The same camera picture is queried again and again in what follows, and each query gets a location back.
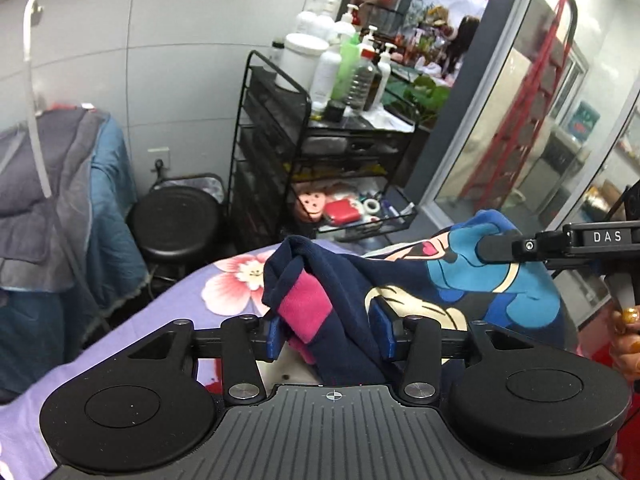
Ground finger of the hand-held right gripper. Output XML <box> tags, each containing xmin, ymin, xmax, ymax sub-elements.
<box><xmin>475</xmin><ymin>230</ymin><xmax>568</xmax><ymax>266</ymax></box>

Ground white wall socket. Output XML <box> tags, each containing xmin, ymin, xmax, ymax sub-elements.
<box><xmin>147</xmin><ymin>146</ymin><xmax>173</xmax><ymax>173</ymax></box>

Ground green leafy plant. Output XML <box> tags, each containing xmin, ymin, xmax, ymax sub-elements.
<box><xmin>385</xmin><ymin>75</ymin><xmax>451</xmax><ymax>126</ymax></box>

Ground red pouch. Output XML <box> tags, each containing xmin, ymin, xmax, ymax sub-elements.
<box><xmin>322</xmin><ymin>197</ymin><xmax>363</xmax><ymax>226</ymax></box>

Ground black round stool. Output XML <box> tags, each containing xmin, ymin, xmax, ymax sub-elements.
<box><xmin>127</xmin><ymin>185</ymin><xmax>226</xmax><ymax>281</ymax></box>

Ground blue and grey quilt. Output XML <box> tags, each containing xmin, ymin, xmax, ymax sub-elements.
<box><xmin>0</xmin><ymin>105</ymin><xmax>151</xmax><ymax>403</ymax></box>

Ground white curved rod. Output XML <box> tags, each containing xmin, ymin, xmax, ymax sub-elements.
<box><xmin>22</xmin><ymin>0</ymin><xmax>53</xmax><ymax>198</ymax></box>

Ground white plastic tub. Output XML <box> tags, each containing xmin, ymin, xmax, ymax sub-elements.
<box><xmin>275</xmin><ymin>32</ymin><xmax>331</xmax><ymax>93</ymax></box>

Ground pink round toy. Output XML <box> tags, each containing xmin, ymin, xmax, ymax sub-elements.
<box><xmin>295</xmin><ymin>187</ymin><xmax>328</xmax><ymax>223</ymax></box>

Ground cluster of lotion bottles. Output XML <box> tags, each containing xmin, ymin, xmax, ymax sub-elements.
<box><xmin>270</xmin><ymin>0</ymin><xmax>396</xmax><ymax>121</ymax></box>

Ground person's right hand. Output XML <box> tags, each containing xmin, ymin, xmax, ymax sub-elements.
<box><xmin>607</xmin><ymin>305</ymin><xmax>640</xmax><ymax>376</ymax></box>

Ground black wire rack cart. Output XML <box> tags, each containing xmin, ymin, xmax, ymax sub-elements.
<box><xmin>227</xmin><ymin>50</ymin><xmax>421</xmax><ymax>241</ymax></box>

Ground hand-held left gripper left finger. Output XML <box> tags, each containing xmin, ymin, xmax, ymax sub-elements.
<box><xmin>127</xmin><ymin>314</ymin><xmax>288</xmax><ymax>403</ymax></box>

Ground purple floral bedsheet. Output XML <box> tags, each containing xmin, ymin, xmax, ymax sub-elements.
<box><xmin>0</xmin><ymin>241</ymin><xmax>401</xmax><ymax>480</ymax></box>

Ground black bin with clear bag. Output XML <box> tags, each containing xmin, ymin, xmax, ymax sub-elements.
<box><xmin>150</xmin><ymin>172</ymin><xmax>226</xmax><ymax>206</ymax></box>

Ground glass sliding door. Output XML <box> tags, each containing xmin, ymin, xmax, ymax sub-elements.
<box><xmin>417</xmin><ymin>0</ymin><xmax>640</xmax><ymax>301</ymax></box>

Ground red step ladder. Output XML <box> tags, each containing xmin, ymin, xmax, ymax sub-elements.
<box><xmin>457</xmin><ymin>0</ymin><xmax>578</xmax><ymax>206</ymax></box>

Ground navy pink-striped cartoon print clothes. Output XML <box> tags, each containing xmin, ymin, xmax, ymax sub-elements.
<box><xmin>261</xmin><ymin>209</ymin><xmax>568</xmax><ymax>386</ymax></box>

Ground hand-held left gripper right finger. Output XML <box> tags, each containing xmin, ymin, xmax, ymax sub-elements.
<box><xmin>367</xmin><ymin>297</ymin><xmax>543</xmax><ymax>406</ymax></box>

